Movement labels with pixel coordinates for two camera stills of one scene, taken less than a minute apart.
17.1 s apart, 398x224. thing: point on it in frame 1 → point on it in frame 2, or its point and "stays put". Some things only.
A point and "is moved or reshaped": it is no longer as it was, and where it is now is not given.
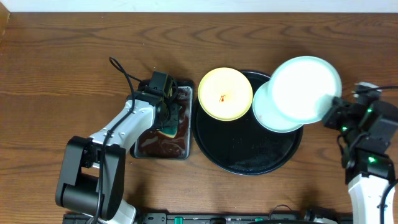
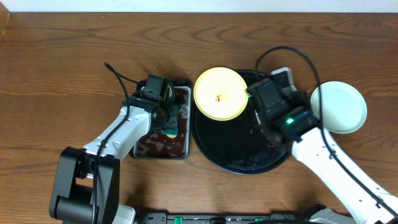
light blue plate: [301, 89] is moved or reshaped
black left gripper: [169, 116] stays put
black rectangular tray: [158, 144] stays put
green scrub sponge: [170, 129] stays put
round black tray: [244, 145] stays put
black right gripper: [336, 109] → [297, 99]
